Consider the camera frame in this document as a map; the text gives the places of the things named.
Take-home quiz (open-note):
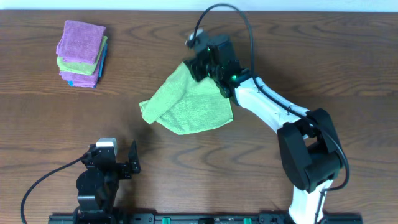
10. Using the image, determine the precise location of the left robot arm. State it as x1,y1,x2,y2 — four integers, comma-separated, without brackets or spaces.
72,138,141,223

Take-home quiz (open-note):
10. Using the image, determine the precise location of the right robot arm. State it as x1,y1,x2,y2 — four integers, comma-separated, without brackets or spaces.
184,46,349,223

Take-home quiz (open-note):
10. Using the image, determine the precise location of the green folded cloth in stack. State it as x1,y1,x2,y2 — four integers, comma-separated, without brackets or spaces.
57,36,108,75

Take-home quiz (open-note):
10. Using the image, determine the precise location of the blue folded cloth at bottom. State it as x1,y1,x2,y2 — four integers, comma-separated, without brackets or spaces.
67,44,108,88

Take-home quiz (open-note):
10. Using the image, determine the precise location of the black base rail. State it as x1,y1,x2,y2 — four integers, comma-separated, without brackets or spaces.
48,212,363,224

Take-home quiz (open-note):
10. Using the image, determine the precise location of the purple folded cloth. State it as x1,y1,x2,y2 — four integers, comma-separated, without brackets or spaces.
56,20,106,64
57,57,103,88

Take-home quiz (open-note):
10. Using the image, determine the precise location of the light green microfiber cloth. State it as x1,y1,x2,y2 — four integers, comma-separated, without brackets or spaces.
139,63,233,135

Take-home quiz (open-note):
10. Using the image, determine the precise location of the lower purple folded cloth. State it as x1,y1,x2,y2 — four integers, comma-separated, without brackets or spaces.
57,57,103,88

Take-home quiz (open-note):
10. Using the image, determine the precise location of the top purple folded cloth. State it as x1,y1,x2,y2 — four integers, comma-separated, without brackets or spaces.
56,20,106,64

